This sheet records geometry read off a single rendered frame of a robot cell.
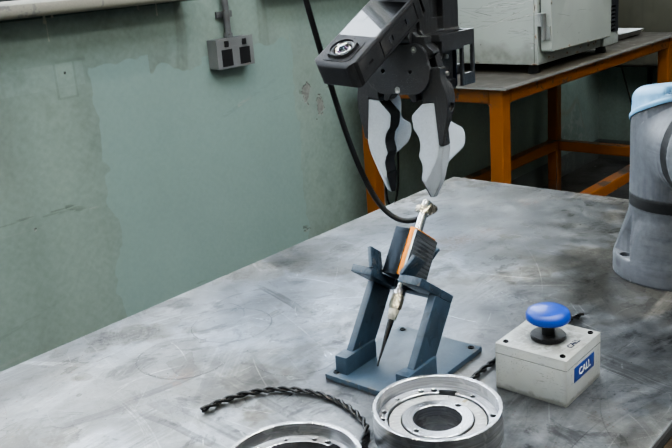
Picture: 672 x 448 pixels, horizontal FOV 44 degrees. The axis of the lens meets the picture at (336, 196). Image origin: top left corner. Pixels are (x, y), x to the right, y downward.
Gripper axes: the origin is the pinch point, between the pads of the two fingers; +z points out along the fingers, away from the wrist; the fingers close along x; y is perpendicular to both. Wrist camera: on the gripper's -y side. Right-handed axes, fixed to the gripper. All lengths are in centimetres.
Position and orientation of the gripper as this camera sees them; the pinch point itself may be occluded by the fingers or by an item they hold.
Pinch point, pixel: (407, 182)
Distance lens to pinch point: 80.6
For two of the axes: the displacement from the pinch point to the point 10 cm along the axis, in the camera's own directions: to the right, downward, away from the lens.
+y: 6.3, -2.6, 7.3
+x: -7.7, -1.2, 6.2
